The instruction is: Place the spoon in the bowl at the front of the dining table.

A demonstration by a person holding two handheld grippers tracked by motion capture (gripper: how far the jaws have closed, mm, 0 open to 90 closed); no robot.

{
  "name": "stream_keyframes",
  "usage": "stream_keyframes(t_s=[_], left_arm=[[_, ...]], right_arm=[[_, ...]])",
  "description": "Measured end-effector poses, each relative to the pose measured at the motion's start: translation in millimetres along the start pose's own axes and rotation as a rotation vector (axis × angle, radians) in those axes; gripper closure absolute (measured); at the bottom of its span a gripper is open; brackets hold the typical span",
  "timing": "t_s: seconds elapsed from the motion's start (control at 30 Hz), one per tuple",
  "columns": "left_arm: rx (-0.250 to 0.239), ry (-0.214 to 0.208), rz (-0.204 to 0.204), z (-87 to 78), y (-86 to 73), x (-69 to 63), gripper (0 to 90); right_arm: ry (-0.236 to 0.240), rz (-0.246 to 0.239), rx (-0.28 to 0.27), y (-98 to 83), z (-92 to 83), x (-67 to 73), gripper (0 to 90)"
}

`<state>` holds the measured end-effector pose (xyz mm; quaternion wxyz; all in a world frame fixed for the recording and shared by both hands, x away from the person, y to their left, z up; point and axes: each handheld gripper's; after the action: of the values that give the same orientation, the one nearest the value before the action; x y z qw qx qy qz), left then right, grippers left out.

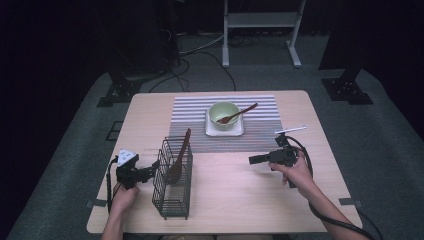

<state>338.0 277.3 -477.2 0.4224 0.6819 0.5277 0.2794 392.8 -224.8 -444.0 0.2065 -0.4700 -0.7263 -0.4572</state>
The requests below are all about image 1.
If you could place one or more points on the person's left hand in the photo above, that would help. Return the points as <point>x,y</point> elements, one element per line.
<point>123,199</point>

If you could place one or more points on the black square floor marker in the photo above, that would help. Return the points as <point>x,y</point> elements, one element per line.
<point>110,135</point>

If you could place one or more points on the white square plate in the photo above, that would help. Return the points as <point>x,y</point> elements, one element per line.
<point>213,132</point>

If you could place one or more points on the black stand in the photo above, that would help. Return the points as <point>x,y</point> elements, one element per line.
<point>346,88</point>
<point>120,91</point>

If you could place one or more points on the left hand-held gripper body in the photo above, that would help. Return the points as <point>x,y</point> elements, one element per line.
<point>128,174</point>

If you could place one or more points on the striped placemat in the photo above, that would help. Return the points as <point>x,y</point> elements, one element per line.
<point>190,110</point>

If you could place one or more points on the white metal stand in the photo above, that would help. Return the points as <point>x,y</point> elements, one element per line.
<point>263,19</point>

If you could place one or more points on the person's right hand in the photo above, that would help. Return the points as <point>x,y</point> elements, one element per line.
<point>298,175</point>

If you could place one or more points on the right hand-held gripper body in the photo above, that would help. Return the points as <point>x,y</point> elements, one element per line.
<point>283,156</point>

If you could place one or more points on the brown wooden spoon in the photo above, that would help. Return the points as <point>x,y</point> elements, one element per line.
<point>176,170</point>
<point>233,116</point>

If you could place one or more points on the green bowl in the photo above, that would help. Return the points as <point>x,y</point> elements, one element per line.
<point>220,111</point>

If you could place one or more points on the grey tape piece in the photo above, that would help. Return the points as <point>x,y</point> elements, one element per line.
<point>96,203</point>
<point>348,201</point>

